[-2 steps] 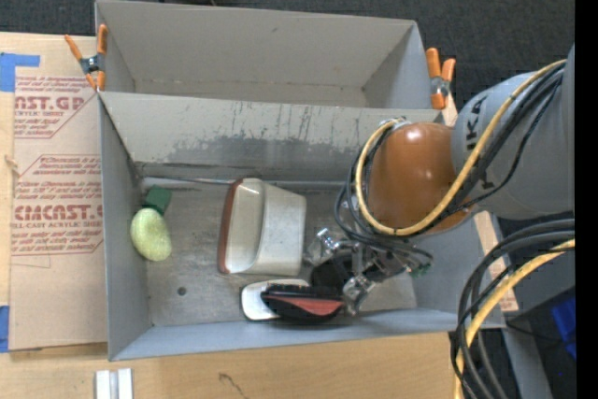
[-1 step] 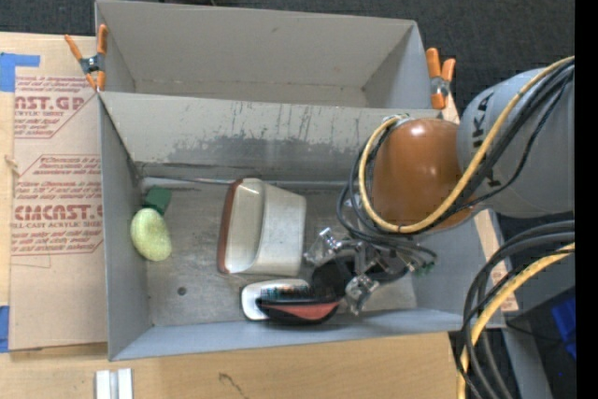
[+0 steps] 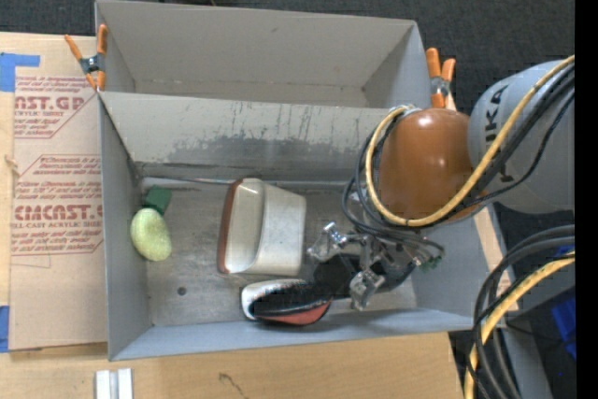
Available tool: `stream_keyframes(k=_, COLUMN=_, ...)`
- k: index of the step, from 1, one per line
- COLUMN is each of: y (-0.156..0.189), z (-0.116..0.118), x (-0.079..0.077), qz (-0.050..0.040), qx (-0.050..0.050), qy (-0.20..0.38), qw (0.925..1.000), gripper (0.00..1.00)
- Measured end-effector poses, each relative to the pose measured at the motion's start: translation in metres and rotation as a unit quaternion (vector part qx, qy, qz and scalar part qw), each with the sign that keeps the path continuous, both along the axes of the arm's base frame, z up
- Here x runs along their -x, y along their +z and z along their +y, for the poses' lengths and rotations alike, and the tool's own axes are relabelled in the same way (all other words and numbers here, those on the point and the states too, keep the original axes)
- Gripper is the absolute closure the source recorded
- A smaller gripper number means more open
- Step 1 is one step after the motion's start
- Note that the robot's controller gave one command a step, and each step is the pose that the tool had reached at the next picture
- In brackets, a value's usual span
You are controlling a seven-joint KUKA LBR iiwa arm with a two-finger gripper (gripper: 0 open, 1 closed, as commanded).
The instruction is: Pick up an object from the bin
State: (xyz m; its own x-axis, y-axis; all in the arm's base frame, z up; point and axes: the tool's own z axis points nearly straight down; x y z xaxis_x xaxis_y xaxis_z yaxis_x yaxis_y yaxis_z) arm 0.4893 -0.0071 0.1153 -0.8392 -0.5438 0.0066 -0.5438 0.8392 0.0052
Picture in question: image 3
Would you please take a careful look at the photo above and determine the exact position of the brown cardboard board red print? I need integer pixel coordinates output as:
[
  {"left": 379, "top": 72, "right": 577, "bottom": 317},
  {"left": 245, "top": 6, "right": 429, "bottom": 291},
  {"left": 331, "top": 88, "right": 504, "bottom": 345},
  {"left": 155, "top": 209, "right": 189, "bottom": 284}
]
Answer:
[{"left": 0, "top": 31, "right": 110, "bottom": 352}]

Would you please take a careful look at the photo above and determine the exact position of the dark green block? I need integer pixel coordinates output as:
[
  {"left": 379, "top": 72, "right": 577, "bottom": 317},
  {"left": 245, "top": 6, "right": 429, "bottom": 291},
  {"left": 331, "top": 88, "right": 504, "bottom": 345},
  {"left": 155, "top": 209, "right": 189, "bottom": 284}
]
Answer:
[{"left": 141, "top": 184, "right": 173, "bottom": 217}]

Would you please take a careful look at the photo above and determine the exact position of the white tub with brown rim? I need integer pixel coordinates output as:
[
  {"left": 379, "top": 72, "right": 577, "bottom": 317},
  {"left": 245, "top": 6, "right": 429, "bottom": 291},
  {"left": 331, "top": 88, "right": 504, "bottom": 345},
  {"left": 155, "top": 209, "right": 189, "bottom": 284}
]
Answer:
[{"left": 215, "top": 177, "right": 308, "bottom": 278}]

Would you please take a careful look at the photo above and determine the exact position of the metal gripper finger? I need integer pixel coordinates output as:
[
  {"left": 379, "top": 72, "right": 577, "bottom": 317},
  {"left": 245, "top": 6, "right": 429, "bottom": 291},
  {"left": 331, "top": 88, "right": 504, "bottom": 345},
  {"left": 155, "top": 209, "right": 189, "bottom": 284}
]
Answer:
[
  {"left": 306, "top": 221, "right": 362, "bottom": 262},
  {"left": 349, "top": 268, "right": 387, "bottom": 312}
]

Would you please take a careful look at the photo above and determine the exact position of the grey metal bin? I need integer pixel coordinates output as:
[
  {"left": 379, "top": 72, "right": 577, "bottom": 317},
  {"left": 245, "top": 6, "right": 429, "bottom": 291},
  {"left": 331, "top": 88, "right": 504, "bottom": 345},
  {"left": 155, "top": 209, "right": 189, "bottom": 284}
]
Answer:
[{"left": 93, "top": 0, "right": 478, "bottom": 363}]

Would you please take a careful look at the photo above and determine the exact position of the black white red shoe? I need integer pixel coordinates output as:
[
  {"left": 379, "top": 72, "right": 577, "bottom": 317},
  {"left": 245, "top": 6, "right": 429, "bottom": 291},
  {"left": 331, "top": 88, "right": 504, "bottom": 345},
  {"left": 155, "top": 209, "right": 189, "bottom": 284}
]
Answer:
[{"left": 239, "top": 254, "right": 358, "bottom": 328}]

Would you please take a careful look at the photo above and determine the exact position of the pale green oval sponge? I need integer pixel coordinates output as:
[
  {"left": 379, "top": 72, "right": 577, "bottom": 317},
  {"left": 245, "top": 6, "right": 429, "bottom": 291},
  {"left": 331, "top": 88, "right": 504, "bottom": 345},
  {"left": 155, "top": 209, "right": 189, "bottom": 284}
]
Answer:
[{"left": 129, "top": 207, "right": 174, "bottom": 264}]

